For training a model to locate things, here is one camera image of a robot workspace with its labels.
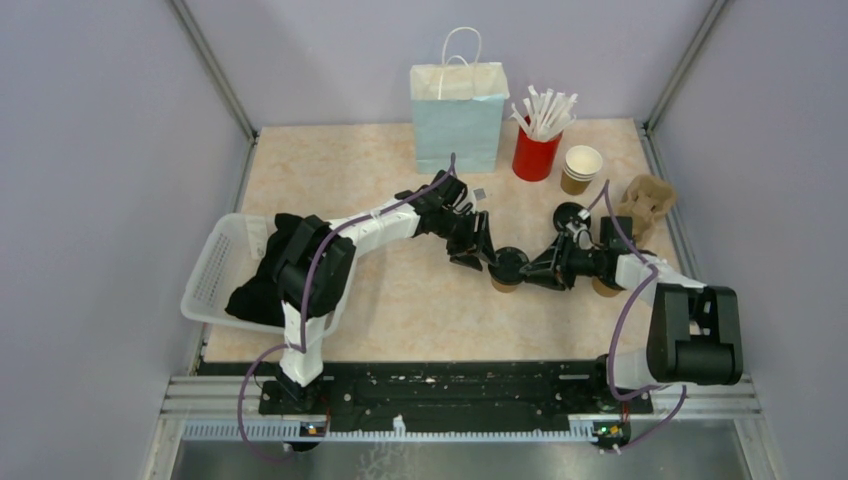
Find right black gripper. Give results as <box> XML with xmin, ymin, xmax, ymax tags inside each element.
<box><xmin>521</xmin><ymin>234</ymin><xmax>606</xmax><ymax>292</ymax></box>

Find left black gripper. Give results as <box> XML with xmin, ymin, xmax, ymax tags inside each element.
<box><xmin>434</xmin><ymin>208</ymin><xmax>498</xmax><ymax>271</ymax></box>

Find brown paper coffee cup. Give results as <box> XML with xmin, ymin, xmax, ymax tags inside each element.
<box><xmin>591</xmin><ymin>277</ymin><xmax>621</xmax><ymax>298</ymax></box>

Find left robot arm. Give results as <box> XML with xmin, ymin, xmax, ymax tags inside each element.
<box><xmin>271</xmin><ymin>171</ymin><xmax>497</xmax><ymax>414</ymax></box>

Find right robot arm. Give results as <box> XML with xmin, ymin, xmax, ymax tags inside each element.
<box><xmin>519</xmin><ymin>216</ymin><xmax>743</xmax><ymax>412</ymax></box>

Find stack of black lids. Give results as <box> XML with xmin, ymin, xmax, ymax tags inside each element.
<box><xmin>552</xmin><ymin>202</ymin><xmax>592</xmax><ymax>233</ymax></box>

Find red ribbed straw cup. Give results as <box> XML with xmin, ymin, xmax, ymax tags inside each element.
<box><xmin>512</xmin><ymin>128</ymin><xmax>563</xmax><ymax>182</ymax></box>

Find stacked brown paper cups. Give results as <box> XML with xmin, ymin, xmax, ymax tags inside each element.
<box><xmin>560</xmin><ymin>145</ymin><xmax>603</xmax><ymax>195</ymax></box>

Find cardboard cup carrier tray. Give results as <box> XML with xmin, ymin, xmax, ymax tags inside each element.
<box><xmin>614</xmin><ymin>174</ymin><xmax>677</xmax><ymax>247</ymax></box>

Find light blue paper bag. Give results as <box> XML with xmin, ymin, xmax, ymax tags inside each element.
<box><xmin>409</xmin><ymin>26</ymin><xmax>510</xmax><ymax>174</ymax></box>

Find white wrapped straws bundle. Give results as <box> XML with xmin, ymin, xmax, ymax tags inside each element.
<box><xmin>510</xmin><ymin>85</ymin><xmax>579</xmax><ymax>143</ymax></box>

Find black cloth in basket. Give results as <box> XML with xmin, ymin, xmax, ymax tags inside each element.
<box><xmin>225</xmin><ymin>213</ymin><xmax>303</xmax><ymax>327</ymax></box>

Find clear plastic basket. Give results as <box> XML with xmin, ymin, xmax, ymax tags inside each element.
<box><xmin>181</xmin><ymin>213</ymin><xmax>380</xmax><ymax>345</ymax></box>

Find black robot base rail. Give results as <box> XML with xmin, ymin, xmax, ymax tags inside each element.
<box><xmin>195</xmin><ymin>358</ymin><xmax>723</xmax><ymax>439</ymax></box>

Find white toothed cable rail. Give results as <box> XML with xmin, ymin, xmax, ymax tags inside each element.
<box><xmin>182</xmin><ymin>417</ymin><xmax>597</xmax><ymax>443</ymax></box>

